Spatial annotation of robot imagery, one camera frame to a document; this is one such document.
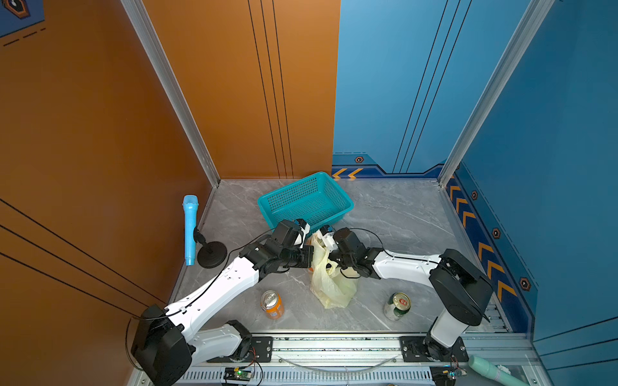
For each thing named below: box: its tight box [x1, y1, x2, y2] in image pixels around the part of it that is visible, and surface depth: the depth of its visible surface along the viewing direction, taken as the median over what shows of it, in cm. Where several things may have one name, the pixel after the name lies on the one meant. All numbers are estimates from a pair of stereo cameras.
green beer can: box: [383, 291, 412, 321], surface depth 74 cm
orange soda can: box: [260, 289, 285, 321], surface depth 74 cm
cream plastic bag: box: [309, 232, 359, 309], surface depth 74 cm
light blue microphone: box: [181, 194, 199, 267], surface depth 79 cm
